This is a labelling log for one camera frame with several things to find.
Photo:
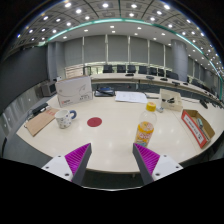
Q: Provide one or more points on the long curved conference desk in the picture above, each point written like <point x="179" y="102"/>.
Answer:
<point x="140" y="79"/>

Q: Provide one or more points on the red-sided open cardboard box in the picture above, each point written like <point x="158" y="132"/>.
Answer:
<point x="196" y="128"/>

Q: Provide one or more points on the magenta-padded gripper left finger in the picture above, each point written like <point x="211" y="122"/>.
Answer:
<point x="77" y="160"/>

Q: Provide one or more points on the white paper sheets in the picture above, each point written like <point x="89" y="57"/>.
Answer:
<point x="131" y="97"/>

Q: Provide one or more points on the brown paper envelope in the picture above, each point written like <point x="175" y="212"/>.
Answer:
<point x="40" y="121"/>

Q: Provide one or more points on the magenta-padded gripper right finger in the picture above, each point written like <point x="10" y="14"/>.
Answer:
<point x="146" y="159"/>

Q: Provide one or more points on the row of black office chairs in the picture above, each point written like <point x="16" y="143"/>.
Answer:
<point x="131" y="69"/>

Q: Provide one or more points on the grey box monitor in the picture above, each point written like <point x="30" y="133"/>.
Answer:
<point x="49" y="89"/>

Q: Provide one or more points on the flat round red coaster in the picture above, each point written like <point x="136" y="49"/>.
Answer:
<point x="94" y="122"/>

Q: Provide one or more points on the group of ceiling lights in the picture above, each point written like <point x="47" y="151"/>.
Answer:
<point x="105" y="5"/>

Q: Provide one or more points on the cream open cardboard box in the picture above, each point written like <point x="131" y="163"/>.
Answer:
<point x="170" y="100"/>

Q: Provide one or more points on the white cardboard paper box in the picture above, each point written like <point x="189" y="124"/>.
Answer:
<point x="74" y="91"/>

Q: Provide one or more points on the clear yellow-capped drink bottle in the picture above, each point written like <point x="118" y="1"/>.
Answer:
<point x="145" y="130"/>

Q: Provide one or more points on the black power adapter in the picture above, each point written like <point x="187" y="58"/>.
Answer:
<point x="40" y="108"/>

